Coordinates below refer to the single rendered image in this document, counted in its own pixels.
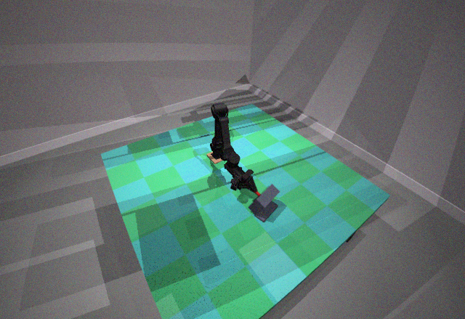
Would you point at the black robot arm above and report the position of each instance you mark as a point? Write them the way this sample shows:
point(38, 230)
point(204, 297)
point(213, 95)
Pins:
point(220, 144)

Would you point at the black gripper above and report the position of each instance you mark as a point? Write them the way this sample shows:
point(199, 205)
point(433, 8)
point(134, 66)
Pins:
point(246, 180)

